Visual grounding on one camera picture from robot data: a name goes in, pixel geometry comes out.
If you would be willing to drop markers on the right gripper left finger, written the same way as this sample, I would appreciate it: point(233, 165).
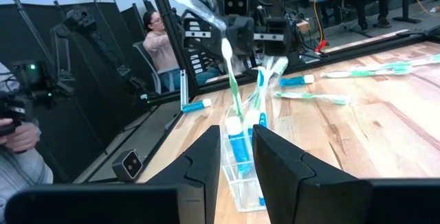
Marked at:
point(203, 182)

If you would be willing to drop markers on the person's hand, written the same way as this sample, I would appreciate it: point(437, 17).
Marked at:
point(19, 136)

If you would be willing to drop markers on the grey office chair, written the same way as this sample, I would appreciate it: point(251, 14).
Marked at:
point(148, 67)

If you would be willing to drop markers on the blue white toothbrush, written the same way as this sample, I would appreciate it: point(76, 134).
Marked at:
point(260, 79)

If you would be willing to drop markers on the green white toothbrush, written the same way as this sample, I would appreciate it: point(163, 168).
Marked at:
point(279, 65)
point(395, 66)
point(234, 86)
point(309, 96)
point(256, 98)
point(357, 73)

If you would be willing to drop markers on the person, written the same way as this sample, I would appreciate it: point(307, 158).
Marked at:
point(364, 0)
point(20, 182)
point(159, 48)

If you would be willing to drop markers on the grey table-level camera box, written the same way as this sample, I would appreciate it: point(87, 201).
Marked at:
point(128, 165)

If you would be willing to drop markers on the clear acrylic organizer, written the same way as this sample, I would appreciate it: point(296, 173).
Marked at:
point(240, 189)

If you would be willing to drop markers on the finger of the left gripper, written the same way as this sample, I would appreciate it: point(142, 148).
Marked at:
point(278, 36)
point(242, 35)

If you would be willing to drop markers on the black partition panel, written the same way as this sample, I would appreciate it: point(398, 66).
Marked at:
point(89, 121)

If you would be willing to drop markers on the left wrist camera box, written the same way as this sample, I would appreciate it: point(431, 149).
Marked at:
point(235, 2)

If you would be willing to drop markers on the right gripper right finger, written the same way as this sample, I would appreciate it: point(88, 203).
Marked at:
point(292, 182)

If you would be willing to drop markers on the black background robot arm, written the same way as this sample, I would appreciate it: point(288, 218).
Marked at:
point(103, 43)

